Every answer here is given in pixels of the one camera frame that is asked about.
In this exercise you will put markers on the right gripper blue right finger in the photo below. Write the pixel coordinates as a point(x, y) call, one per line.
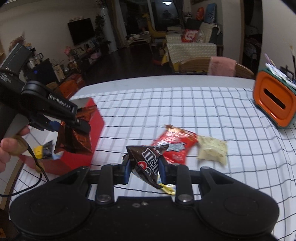
point(179, 176)

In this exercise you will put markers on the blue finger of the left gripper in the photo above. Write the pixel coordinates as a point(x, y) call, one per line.
point(54, 126)

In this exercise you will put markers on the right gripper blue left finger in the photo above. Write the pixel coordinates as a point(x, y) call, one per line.
point(109, 176)

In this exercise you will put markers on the yellow minion jelly pouch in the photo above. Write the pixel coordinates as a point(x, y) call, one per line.
point(169, 189)

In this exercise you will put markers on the copper Oreo snack bag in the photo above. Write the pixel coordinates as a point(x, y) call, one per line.
point(74, 137)

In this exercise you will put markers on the brown M&M's bag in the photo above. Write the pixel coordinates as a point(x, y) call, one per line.
point(144, 162)

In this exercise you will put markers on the person's left hand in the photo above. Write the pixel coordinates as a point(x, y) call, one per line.
point(13, 147)

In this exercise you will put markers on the red snack bag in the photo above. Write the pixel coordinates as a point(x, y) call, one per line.
point(179, 143)

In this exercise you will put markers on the red and white cardboard box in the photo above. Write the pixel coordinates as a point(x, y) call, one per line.
point(64, 162)

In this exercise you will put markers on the cream nougat snack packet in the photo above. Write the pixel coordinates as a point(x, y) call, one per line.
point(212, 149)

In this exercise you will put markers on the white grid tablecloth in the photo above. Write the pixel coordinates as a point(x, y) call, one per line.
point(259, 154)

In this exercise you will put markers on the wooden chair with pink cloth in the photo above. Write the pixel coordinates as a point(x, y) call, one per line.
point(215, 66)

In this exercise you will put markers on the yellow giraffe toy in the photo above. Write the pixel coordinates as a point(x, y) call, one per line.
point(154, 33)

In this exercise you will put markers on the cream covered sofa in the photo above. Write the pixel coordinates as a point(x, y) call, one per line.
point(177, 51)

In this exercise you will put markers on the red cushion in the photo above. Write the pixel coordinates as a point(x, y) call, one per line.
point(189, 36)

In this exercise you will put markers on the wall television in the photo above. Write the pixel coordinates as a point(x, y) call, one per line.
point(81, 31)

